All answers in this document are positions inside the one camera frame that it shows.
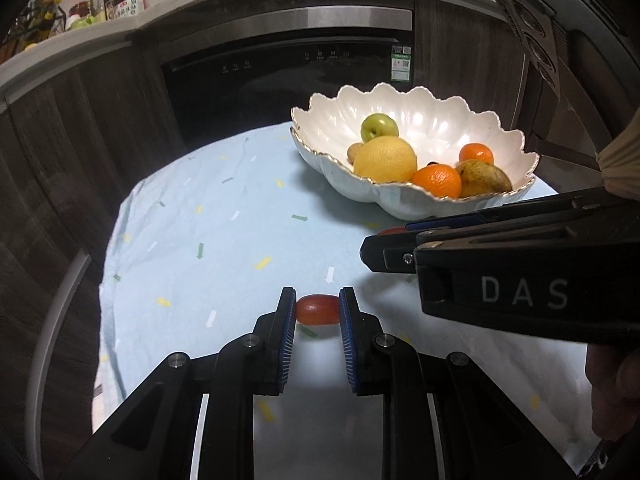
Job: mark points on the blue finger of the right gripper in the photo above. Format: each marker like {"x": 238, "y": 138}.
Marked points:
{"x": 395, "y": 254}
{"x": 552, "y": 204}

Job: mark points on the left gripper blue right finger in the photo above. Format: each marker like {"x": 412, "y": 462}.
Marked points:
{"x": 381, "y": 364}

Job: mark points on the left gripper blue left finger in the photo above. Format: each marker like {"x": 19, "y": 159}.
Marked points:
{"x": 254, "y": 364}

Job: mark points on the red jujube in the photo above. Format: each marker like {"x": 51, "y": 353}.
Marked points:
{"x": 318, "y": 310}
{"x": 394, "y": 230}

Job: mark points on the orange tangerine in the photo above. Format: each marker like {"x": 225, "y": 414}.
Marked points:
{"x": 439, "y": 180}
{"x": 476, "y": 151}

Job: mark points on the yellow lemon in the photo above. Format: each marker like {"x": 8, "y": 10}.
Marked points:
{"x": 386, "y": 160}

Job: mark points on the brown green pear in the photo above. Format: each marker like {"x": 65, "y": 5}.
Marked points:
{"x": 480, "y": 178}

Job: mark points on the brown longan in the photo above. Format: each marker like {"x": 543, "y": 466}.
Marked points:
{"x": 353, "y": 151}

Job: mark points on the green apple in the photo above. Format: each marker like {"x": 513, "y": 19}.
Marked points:
{"x": 376, "y": 125}

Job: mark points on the right hand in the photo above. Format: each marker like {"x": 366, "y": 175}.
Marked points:
{"x": 614, "y": 378}

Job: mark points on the light blue patterned cloth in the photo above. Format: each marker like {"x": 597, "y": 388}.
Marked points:
{"x": 205, "y": 245}

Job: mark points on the black built-in dishwasher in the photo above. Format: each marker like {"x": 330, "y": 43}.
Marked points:
{"x": 250, "y": 72}

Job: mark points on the green lidded jar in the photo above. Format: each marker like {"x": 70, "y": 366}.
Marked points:
{"x": 78, "y": 22}

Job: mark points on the black wire spice rack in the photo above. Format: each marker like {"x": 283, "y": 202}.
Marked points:
{"x": 40, "y": 20}

